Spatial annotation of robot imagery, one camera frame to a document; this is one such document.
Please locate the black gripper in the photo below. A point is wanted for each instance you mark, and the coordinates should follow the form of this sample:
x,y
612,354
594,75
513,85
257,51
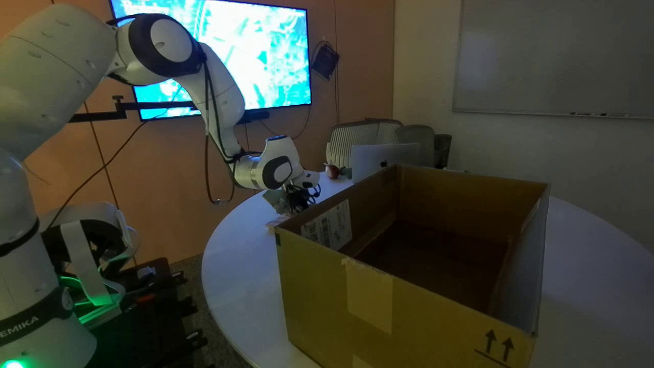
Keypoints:
x,y
304,194

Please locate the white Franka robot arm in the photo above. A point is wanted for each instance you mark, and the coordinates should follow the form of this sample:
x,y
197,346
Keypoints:
x,y
48,83

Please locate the open cardboard box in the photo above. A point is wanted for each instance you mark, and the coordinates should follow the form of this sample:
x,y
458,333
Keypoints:
x,y
410,286

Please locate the black equipment cart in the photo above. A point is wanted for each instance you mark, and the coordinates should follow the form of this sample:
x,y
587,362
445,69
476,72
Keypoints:
x,y
150,319

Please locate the whiteboard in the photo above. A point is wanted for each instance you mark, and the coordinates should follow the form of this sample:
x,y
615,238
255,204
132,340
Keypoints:
x,y
558,54

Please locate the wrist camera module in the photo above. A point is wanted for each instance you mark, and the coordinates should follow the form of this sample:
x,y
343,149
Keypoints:
x,y
277,198

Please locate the black pouch on wall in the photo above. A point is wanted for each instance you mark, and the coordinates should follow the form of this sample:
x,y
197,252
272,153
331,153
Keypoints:
x,y
325,59

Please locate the wall-mounted TV screen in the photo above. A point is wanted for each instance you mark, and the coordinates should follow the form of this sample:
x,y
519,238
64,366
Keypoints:
x,y
272,54

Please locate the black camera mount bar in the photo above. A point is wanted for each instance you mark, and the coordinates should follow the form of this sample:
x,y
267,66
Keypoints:
x,y
116,113

